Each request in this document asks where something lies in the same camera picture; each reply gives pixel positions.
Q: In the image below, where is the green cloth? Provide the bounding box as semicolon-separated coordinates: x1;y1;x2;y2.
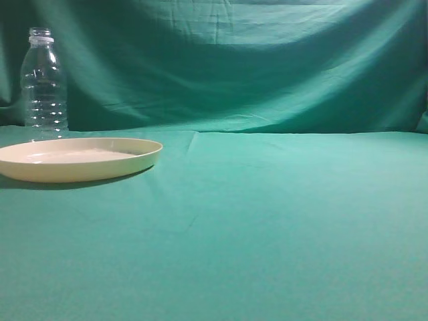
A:
1;1;427;320

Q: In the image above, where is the cream plastic plate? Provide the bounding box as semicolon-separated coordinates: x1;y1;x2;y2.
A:
1;138;163;183

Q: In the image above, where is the clear plastic bottle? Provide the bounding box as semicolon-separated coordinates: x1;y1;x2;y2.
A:
21;27;68;140

